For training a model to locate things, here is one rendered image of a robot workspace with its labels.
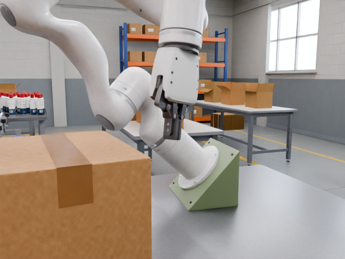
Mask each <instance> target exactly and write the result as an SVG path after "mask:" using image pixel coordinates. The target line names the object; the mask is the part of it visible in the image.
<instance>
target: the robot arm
mask: <svg viewBox="0 0 345 259"><path fill-rule="evenodd" d="M58 1H59V0H0V12H1V15H2V16H3V18H4V19H5V20H6V22H7V23H8V24H9V25H10V26H12V27H13V28H14V29H16V30H18V31H20V32H23V33H26V34H31V35H35V36H39V37H42V38H45V39H47V40H49V41H51V42H52V43H54V44H55V45H57V47H58V48H59V49H60V50H61V51H62V52H63V53H64V54H65V56H66V57H67V58H68V59H69V60H70V61H71V63H72V64H73V65H74V66H75V67H76V69H77V70H78V71H79V73H80V74H81V76H82V78H83V80H84V83H85V86H86V90H87V94H88V98H89V102H90V106H91V109H92V112H93V114H94V116H95V118H96V119H97V121H98V123H99V124H100V125H101V126H103V127H104V128H106V129H108V130H110V131H119V130H121V129H123V128H124V127H125V126H126V125H127V124H128V123H129V122H130V121H131V119H132V118H133V117H134V116H135V114H136V113H137V112H138V110H139V109H140V112H141V124H140V130H139V135H140V138H141V139H142V140H143V141H144V142H145V143H146V144H147V145H148V146H149V147H150V148H152V149H153V150H154V151H155V152H156V153H157V154H158V155H160V156H161V157H162V158H163V159H164V160H165V161H166V162H168V163H169V164H170V165H171V166H172V167H173V168H174V169H175V170H177V171H178V172H179V173H180V176H179V186H180V187H181V188H182V189H184V190H189V189H192V188H194V187H196V186H198V185H199V184H200V183H202V182H203V181H204V180H205V179H206V178H207V177H208V176H209V175H210V174H211V172H212V171H213V169H214V168H215V166H216V164H217V162H218V160H219V154H220V153H219V150H218V149H217V148H216V147H215V146H207V147H205V148H202V147H201V146H200V145H199V144H198V143H197V142H196V141H195V140H194V139H193V138H191V137H190V136H189V135H188V134H187V133H186V132H185V131H184V130H183V129H182V120H184V118H185V114H186V113H187V112H192V111H193V105H194V104H195V103H196V102H197V96H198V86H199V61H198V54H199V51H200V50H201V46H202V34H203V31H204V30H205V29H206V27H207V24H208V14H207V11H206V7H205V0H114V1H116V2H118V3H119V4H121V5H122V6H124V7H125V8H127V9H128V10H130V11H131V12H133V13H135V14H136V15H138V16H140V17H141V18H143V19H145V20H147V21H149V22H151V23H153V24H155V25H157V26H160V33H159V43H158V45H159V47H160V48H158V51H157V53H156V57H155V60H154V65H153V68H152V74H151V75H150V74H149V73H148V72H147V71H145V70H143V69H141V68H139V67H130V68H127V69H126V70H124V71H123V72H122V73H121V74H120V75H119V76H118V77H117V78H116V79H115V81H114V82H113V83H112V84H111V85H110V86H109V80H108V69H109V66H108V60H107V56H106V53H105V51H104V49H103V48H102V46H101V44H100V43H99V41H98V40H97V39H96V38H95V36H94V35H93V34H92V32H91V31H90V30H89V29H88V28H87V27H86V26H85V25H84V24H82V23H80V22H78V21H72V20H62V19H59V18H56V17H54V16H53V15H52V14H51V13H50V10H49V9H50V8H52V7H53V6H54V5H55V4H56V3H57V2H58Z"/></svg>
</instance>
